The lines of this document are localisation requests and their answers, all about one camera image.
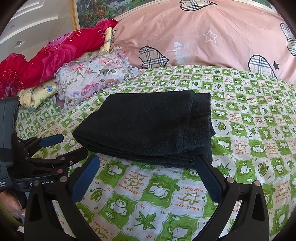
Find black pants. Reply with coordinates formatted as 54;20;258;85
73;90;215;168

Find left hand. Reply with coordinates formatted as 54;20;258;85
1;190;26;219

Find yellow floral cloth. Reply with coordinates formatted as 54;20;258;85
17;27;114;109

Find floral white cloth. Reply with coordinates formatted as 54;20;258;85
55;47;140;109

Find red floral blanket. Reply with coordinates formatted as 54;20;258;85
1;19;117;98

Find green patterned bed sheet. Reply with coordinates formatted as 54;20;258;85
14;64;296;241

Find white door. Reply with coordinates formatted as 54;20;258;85
1;1;74;60

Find landscape painting headboard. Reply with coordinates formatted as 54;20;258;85
71;1;282;32

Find pink plaid-heart quilt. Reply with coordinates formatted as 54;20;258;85
113;1;295;84

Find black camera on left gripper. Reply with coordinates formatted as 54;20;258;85
0;97;19;192

